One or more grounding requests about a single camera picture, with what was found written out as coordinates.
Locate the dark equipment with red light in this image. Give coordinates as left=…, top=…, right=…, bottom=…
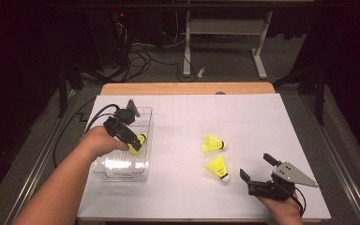
left=87, top=8, right=132, bottom=73

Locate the white metal stand frame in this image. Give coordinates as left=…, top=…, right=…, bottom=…
left=182, top=10, right=275, bottom=80

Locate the metal floor rail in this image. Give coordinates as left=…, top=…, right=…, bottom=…
left=299, top=93, right=360, bottom=225
left=4, top=90, right=79, bottom=225

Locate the person's right hand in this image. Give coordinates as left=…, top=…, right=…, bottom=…
left=257, top=191, right=305, bottom=225

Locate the bundle of floor cables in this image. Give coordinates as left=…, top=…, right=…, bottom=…
left=83, top=18, right=198, bottom=83

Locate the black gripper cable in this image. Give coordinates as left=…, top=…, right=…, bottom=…
left=52, top=97, right=121, bottom=168
left=279, top=182, right=308, bottom=218

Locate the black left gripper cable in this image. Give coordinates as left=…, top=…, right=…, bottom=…
left=52, top=97, right=121, bottom=168

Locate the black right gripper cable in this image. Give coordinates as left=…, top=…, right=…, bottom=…
left=279, top=182, right=308, bottom=218

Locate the clear plastic container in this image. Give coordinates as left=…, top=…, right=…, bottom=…
left=92, top=106, right=154, bottom=183

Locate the white board sheet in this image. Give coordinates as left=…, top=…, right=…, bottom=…
left=76, top=93, right=332, bottom=221

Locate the yellow shuttlecock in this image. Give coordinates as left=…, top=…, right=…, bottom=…
left=206, top=156, right=232, bottom=184
left=202, top=133, right=229, bottom=154
left=127, top=133, right=147, bottom=156

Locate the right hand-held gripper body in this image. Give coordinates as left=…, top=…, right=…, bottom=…
left=247, top=161, right=320, bottom=202

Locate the black metal stand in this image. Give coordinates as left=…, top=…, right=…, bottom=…
left=273, top=60, right=327, bottom=126
left=55, top=60, right=85, bottom=119

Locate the person's left hand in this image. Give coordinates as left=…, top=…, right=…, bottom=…
left=80, top=125, right=130, bottom=163

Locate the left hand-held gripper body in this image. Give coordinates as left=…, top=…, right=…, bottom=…
left=102, top=98, right=142, bottom=148

